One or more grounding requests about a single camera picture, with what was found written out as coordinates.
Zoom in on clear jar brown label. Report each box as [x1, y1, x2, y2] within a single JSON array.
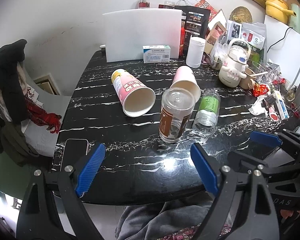
[[159, 88, 196, 144]]

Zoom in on glass jar red contents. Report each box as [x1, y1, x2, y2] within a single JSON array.
[[138, 0, 150, 8]]

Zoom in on crumpled white tissue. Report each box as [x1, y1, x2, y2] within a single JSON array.
[[248, 95, 267, 116]]

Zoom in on white green tea pouch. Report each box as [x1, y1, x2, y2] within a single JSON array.
[[241, 22, 267, 52]]

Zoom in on pink printed paper cup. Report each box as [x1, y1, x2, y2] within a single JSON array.
[[111, 69, 156, 118]]

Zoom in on beige cup with spoon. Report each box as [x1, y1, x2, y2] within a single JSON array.
[[239, 67, 268, 90]]

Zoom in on beige window carton box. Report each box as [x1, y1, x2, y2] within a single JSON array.
[[204, 22, 226, 54]]

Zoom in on woven round fan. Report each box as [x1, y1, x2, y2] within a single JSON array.
[[229, 6, 253, 23]]

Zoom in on red canister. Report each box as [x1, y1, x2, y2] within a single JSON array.
[[179, 27, 185, 56]]

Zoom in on white foam board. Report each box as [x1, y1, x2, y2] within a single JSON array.
[[103, 8, 182, 62]]

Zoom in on white paper roll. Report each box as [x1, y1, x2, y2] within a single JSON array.
[[186, 37, 206, 68]]

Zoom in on clear jar green label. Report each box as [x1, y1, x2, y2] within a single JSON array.
[[192, 89, 221, 138]]

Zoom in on pale pink paper cup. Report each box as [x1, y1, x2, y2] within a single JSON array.
[[171, 66, 201, 102]]

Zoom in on black snack bag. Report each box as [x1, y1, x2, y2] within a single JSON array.
[[174, 5, 211, 55]]

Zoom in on red candy wrapper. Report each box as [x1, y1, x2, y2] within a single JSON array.
[[253, 83, 269, 98]]

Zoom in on white blue medicine box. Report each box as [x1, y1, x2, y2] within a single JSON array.
[[143, 45, 171, 63]]

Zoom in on yellow pot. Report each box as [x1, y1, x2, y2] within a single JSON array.
[[265, 0, 296, 24]]

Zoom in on black jacket on chair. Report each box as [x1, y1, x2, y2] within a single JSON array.
[[0, 39, 27, 123]]

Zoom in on black smartphone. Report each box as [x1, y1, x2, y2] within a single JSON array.
[[61, 139, 89, 170]]

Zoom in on white cartoon dog bottle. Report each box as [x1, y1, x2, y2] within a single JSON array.
[[218, 38, 251, 88]]

